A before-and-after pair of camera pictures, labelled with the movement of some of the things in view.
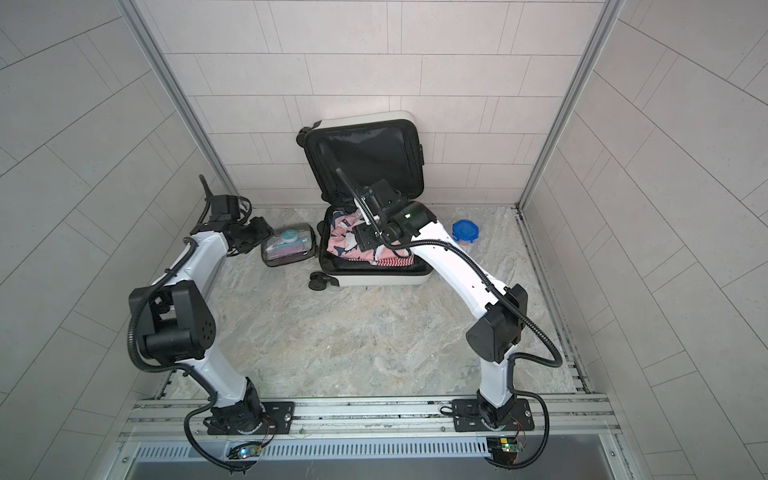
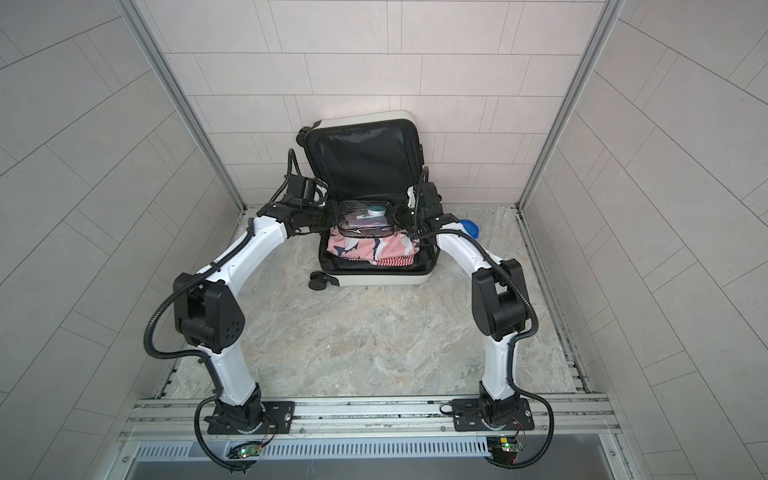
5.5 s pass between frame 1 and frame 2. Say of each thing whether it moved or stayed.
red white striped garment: stayed
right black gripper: moved
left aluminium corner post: stayed
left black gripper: moved
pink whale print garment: stayed
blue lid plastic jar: stayed
